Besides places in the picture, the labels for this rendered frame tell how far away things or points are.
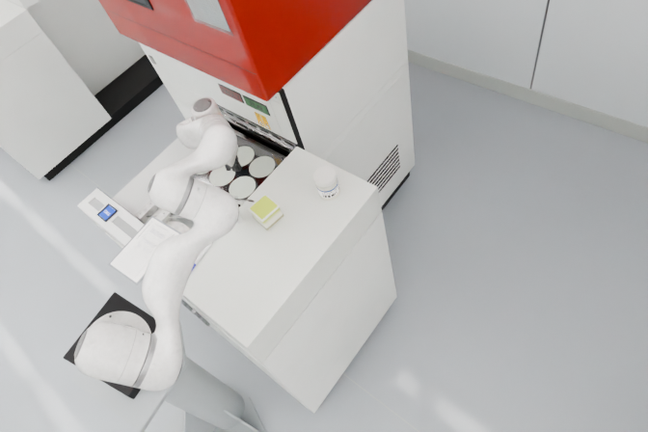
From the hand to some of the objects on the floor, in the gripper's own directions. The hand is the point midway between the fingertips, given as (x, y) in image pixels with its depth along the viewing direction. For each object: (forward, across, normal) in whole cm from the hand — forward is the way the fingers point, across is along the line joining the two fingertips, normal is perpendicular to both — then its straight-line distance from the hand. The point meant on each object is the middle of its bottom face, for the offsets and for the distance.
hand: (235, 166), depth 176 cm
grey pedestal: (+92, -77, +24) cm, 122 cm away
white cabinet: (+92, -15, +4) cm, 94 cm away
